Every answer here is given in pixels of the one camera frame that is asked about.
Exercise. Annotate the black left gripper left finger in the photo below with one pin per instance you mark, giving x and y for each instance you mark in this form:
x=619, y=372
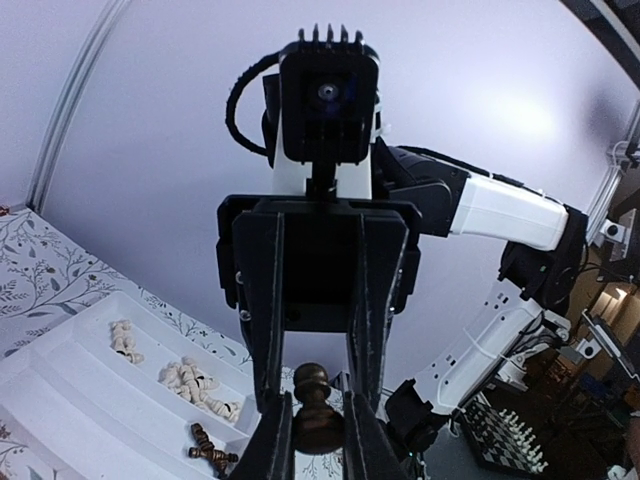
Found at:
x=269, y=454

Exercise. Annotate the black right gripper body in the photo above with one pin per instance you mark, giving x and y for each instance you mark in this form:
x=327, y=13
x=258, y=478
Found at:
x=322, y=259

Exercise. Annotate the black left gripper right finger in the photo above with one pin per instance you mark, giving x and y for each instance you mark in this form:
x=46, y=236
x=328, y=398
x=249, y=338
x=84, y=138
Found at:
x=367, y=453

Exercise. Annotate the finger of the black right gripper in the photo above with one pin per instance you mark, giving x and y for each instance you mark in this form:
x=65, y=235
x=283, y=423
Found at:
x=375, y=310
x=267, y=310

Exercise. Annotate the dark chess piece twelfth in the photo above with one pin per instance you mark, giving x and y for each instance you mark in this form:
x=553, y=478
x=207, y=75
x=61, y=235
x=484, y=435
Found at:
x=318, y=428

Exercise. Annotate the dark chess pieces pile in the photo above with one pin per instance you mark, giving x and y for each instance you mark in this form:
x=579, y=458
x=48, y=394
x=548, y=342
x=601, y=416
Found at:
x=206, y=449

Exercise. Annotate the light chess pieces pile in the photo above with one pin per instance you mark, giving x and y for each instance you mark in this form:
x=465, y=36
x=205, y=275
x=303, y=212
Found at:
x=184, y=378

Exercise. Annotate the background chess set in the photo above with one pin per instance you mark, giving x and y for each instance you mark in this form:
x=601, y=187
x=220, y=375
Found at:
x=500, y=441

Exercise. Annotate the white divided plastic tray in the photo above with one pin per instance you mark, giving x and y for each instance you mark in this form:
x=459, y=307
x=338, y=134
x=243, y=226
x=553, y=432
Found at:
x=85, y=400

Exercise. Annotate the floral patterned table mat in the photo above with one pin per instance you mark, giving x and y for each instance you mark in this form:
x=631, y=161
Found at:
x=46, y=279

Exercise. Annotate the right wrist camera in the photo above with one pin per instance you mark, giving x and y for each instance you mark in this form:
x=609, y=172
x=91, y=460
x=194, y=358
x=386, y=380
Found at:
x=328, y=104

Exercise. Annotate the right aluminium frame post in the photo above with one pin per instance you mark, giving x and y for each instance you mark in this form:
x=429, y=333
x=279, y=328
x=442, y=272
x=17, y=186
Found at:
x=69, y=99

